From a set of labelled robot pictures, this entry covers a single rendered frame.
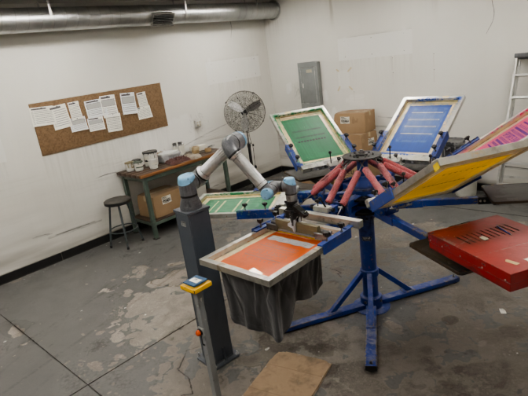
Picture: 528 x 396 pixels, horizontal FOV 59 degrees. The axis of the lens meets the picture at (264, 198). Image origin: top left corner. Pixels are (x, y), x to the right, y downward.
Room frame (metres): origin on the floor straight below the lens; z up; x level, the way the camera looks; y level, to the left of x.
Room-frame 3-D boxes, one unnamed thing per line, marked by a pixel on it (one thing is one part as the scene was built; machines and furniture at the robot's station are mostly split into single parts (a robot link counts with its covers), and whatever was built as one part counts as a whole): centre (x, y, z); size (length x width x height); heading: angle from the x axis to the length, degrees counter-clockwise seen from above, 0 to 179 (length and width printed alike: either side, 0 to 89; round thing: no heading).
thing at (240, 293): (2.50, 0.17, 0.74); 0.45 x 0.03 x 0.43; 45
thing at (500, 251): (2.08, -1.15, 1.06); 0.61 x 0.46 x 0.12; 15
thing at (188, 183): (3.04, 0.50, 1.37); 0.13 x 0.12 x 0.14; 156
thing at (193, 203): (3.03, 0.50, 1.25); 0.15 x 0.15 x 0.10
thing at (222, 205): (3.68, 0.09, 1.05); 1.08 x 0.61 x 0.23; 75
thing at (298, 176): (4.10, -0.61, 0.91); 1.34 x 0.40 x 0.08; 15
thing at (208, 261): (2.70, -0.04, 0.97); 0.79 x 0.58 x 0.04; 135
